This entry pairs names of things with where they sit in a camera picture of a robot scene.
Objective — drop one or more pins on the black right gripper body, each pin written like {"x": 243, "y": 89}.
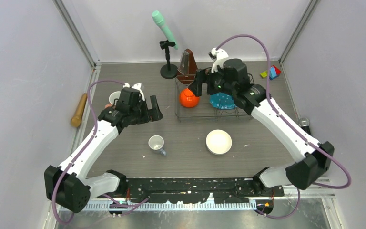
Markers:
{"x": 215, "y": 82}

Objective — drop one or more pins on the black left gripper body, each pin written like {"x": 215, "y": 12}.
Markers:
{"x": 139, "y": 113}

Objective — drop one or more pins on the orange bowl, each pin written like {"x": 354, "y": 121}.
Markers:
{"x": 188, "y": 99}

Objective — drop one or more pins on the pink floral mug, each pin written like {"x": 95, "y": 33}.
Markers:
{"x": 113, "y": 99}

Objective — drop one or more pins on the blue dotted plate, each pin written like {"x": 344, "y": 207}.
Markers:
{"x": 222, "y": 101}

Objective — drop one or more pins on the grey printed mug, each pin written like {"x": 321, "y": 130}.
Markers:
{"x": 156, "y": 143}

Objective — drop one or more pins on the white bowl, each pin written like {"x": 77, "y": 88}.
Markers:
{"x": 218, "y": 142}

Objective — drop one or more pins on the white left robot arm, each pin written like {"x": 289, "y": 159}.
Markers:
{"x": 67, "y": 184}

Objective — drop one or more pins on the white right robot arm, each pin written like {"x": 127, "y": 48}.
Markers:
{"x": 309, "y": 163}

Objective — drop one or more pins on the brown wooden metronome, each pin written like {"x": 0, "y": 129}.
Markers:
{"x": 187, "y": 68}

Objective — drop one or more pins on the black microphone stand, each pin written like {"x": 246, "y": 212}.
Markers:
{"x": 168, "y": 71}

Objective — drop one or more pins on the colourful toy block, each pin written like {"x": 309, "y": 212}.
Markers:
{"x": 274, "y": 73}

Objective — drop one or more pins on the wooden rolling pin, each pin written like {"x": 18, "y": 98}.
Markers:
{"x": 78, "y": 114}

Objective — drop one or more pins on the mint green microphone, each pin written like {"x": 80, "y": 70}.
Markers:
{"x": 161, "y": 23}

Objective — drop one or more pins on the black handheld microphone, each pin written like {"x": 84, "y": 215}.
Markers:
{"x": 304, "y": 123}

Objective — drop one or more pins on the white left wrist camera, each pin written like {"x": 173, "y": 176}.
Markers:
{"x": 137, "y": 86}

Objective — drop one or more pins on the black wire dish rack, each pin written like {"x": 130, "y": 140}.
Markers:
{"x": 204, "y": 110}

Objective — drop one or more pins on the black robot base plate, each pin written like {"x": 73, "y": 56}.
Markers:
{"x": 193, "y": 190}

